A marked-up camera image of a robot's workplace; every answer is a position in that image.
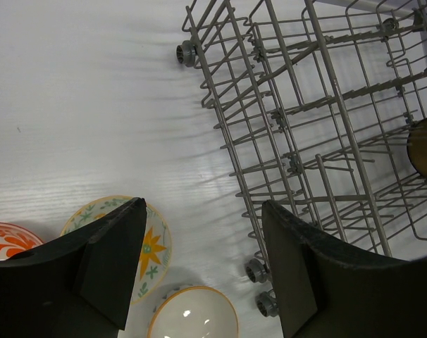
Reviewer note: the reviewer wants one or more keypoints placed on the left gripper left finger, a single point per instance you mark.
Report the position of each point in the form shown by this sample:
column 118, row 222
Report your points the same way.
column 78, row 285

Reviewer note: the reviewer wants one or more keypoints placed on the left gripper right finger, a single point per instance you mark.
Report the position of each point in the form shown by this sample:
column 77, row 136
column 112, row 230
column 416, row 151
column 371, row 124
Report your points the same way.
column 328, row 288

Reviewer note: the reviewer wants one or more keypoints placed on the brown glazed bowl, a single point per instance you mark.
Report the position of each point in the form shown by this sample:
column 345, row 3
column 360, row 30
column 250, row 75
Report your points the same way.
column 417, row 147

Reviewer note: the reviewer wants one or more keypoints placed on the leaf and flower pattern bowl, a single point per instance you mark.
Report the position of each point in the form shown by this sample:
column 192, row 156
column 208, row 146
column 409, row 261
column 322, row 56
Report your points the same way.
column 157, row 246

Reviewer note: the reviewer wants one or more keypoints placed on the orange coral pattern bowl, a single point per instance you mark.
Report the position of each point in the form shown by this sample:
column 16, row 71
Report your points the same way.
column 15, row 239

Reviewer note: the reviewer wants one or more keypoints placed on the white bowl with patterned outside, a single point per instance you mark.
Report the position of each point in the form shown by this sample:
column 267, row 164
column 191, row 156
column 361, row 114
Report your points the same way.
column 194, row 311

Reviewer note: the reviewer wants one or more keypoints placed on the grey wire dish rack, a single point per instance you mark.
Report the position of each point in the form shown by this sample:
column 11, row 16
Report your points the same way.
column 317, row 103

